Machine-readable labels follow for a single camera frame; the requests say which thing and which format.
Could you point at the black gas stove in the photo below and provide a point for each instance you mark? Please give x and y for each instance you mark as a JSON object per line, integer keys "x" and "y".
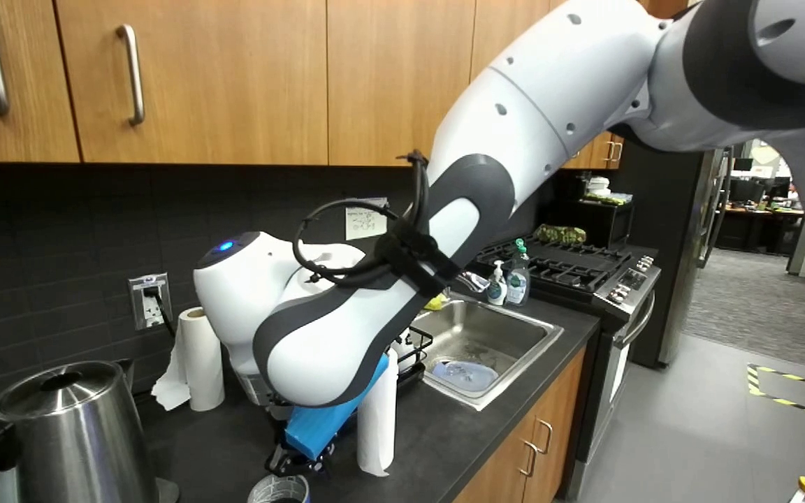
{"x": 612, "y": 283}

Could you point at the green dish soap bottle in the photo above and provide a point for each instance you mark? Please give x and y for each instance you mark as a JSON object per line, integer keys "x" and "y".
{"x": 518, "y": 274}

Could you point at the wooden cabinets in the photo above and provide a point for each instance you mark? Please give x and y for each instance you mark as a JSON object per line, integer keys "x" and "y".
{"x": 241, "y": 82}
{"x": 528, "y": 463}

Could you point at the wooden lower cabinets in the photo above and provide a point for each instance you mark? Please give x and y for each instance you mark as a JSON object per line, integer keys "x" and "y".
{"x": 528, "y": 463}

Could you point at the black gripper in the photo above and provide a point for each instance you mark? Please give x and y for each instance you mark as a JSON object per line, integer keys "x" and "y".
{"x": 287, "y": 460}

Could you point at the stainless steel refrigerator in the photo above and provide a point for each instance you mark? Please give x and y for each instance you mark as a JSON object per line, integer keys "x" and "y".
{"x": 670, "y": 212}

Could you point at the wooden upper cabinets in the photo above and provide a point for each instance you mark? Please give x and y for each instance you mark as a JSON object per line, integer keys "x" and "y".
{"x": 241, "y": 82}

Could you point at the black dish rack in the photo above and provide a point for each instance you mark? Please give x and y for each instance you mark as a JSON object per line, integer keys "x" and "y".
{"x": 412, "y": 347}

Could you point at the wall power outlet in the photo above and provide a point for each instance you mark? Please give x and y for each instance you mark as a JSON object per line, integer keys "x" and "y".
{"x": 148, "y": 301}

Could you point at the white wall notice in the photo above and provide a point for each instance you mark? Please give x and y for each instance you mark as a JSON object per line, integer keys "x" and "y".
{"x": 363, "y": 219}

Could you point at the soap dispenser bottle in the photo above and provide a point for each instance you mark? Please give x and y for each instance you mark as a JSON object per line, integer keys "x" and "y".
{"x": 494, "y": 291}

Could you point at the blue item in sink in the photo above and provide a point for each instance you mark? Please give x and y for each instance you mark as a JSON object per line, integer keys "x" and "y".
{"x": 462, "y": 376}

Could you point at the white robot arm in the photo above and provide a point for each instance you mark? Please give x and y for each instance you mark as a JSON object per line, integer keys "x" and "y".
{"x": 313, "y": 325}

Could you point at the stainless steel electric kettle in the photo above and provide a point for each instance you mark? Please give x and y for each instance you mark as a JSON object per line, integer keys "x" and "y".
{"x": 78, "y": 437}

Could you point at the stainless steel sink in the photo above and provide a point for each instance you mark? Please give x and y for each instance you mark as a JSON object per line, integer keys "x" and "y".
{"x": 484, "y": 335}

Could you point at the white paper towel roll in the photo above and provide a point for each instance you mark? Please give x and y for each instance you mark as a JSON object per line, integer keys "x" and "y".
{"x": 378, "y": 420}

